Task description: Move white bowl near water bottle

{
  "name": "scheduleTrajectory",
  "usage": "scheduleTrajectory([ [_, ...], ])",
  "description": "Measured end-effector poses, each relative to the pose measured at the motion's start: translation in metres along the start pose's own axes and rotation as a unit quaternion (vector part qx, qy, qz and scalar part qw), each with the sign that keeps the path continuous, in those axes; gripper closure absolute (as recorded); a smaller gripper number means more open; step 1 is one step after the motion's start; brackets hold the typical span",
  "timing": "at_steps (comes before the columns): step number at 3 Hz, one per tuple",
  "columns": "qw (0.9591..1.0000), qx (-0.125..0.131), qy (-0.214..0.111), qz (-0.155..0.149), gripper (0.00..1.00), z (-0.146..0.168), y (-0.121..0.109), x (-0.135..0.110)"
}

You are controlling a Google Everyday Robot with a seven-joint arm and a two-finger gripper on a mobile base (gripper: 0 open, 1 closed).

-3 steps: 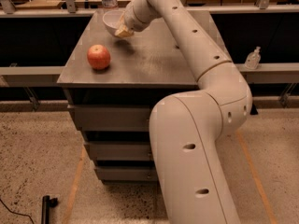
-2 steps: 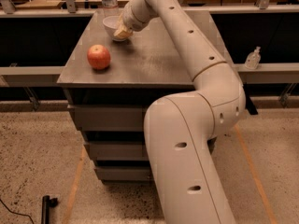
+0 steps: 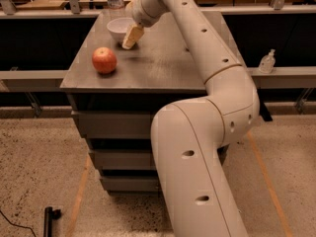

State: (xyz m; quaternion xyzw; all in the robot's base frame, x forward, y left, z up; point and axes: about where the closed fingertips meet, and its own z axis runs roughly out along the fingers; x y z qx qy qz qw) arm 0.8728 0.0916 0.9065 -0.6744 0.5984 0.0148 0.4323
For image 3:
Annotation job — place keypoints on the clear soap dispenser bottle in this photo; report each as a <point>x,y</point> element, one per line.
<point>267,62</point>

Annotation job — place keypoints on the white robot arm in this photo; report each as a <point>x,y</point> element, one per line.
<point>187,134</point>

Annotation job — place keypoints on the middle grey drawer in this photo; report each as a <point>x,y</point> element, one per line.
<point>122,160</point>

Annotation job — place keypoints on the black floor stand post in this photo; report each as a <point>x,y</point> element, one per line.
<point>50,224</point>

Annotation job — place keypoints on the white ceramic bowl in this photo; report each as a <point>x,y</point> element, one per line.
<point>118,28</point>

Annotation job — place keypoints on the grey drawer cabinet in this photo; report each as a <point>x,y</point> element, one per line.
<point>142,102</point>

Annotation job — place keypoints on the grey drawer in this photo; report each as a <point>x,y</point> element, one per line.
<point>113,125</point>
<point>122,160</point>
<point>130,184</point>

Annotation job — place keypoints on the red apple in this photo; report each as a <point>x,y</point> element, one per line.
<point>104,60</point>

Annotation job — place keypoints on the bottom grey drawer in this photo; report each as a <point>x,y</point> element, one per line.
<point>130,184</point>

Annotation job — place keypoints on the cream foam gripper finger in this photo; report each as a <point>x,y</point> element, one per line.
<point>132,36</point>

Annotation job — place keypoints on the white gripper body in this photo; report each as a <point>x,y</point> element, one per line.
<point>142,13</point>

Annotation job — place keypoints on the top grey drawer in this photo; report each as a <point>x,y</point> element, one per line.
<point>113,125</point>

